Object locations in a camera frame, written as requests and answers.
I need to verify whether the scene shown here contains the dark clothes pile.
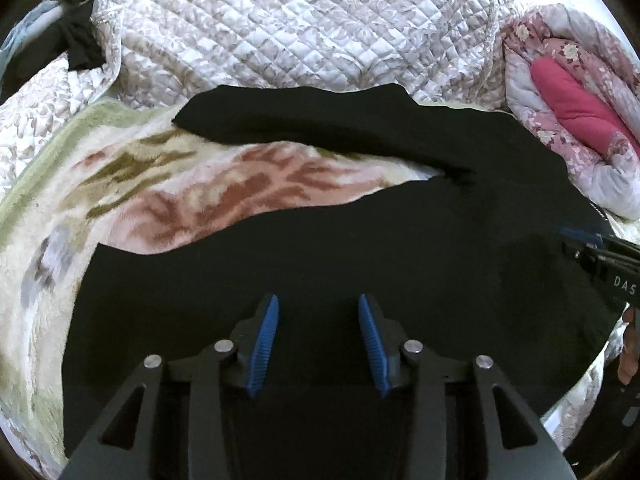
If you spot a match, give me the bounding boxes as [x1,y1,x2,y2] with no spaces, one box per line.
[1,0,105,101]

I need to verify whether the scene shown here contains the quilted beige floral comforter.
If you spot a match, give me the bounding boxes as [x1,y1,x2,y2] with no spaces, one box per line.
[1,0,521,190]

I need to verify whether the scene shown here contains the person right hand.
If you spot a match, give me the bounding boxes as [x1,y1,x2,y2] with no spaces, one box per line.
[617,307,639,386]

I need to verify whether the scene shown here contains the floral fleece blanket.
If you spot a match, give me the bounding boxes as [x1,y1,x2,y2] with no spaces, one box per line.
[1,84,620,478]

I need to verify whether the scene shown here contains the pink floral folded quilt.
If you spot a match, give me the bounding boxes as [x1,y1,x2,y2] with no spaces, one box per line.
[503,4,639,221]

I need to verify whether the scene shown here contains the black pants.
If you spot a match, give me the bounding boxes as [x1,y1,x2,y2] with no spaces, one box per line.
[63,86,622,451]

